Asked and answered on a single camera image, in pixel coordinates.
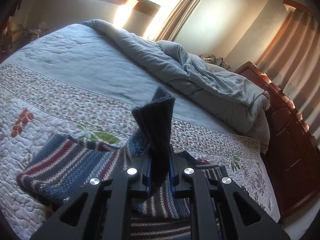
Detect striped blue knitted sweater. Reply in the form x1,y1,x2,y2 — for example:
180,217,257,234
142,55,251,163
17,88,227,239

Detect dark wooden headboard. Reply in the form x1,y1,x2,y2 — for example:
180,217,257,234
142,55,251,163
235,61,319,219

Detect grey crumpled duvet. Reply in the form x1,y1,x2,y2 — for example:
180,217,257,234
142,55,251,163
84,20,270,153

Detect floral quilted bedspread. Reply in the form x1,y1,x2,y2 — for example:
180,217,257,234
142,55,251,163
1,24,280,239

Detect beige curtain behind headboard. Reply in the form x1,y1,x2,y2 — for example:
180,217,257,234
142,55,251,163
257,9,319,145

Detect patterned cloth beside pillow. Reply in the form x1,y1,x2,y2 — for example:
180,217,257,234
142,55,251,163
200,54,231,70

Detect beige window curtain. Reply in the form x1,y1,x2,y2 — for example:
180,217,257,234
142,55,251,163
143,0,202,41

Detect clutter boxes by wall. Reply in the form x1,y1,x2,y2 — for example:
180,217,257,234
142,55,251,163
1,16,48,56

